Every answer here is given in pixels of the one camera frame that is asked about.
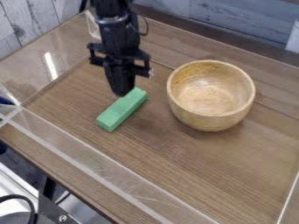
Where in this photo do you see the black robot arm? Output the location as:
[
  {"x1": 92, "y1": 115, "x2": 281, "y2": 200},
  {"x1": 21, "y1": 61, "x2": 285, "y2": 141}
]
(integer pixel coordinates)
[{"x1": 88, "y1": 0, "x2": 150, "y2": 96}]

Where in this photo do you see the clear acrylic tray wall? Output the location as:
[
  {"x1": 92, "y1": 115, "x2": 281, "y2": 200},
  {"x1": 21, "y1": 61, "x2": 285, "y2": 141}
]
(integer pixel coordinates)
[{"x1": 0, "y1": 17, "x2": 299, "y2": 224}]

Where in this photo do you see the black metal bracket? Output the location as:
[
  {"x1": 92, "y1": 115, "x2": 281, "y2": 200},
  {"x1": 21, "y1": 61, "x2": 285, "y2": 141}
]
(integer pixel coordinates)
[{"x1": 36, "y1": 193, "x2": 80, "y2": 224}]

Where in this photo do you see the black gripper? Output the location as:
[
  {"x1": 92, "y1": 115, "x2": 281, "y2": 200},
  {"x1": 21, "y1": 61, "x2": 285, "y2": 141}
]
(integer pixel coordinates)
[{"x1": 88, "y1": 17, "x2": 150, "y2": 96}]

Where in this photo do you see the brown wooden bowl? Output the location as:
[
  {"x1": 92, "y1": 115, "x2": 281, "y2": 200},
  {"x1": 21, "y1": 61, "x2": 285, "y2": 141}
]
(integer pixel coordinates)
[{"x1": 166, "y1": 59, "x2": 256, "y2": 132}]

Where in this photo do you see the green rectangular block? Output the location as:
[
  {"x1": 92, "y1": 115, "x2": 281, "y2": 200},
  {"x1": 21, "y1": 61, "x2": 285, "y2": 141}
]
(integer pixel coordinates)
[{"x1": 96, "y1": 87, "x2": 146, "y2": 132}]

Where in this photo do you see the black cable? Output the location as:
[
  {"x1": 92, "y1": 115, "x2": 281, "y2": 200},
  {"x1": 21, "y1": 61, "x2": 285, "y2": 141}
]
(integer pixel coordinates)
[{"x1": 0, "y1": 194, "x2": 40, "y2": 224}]

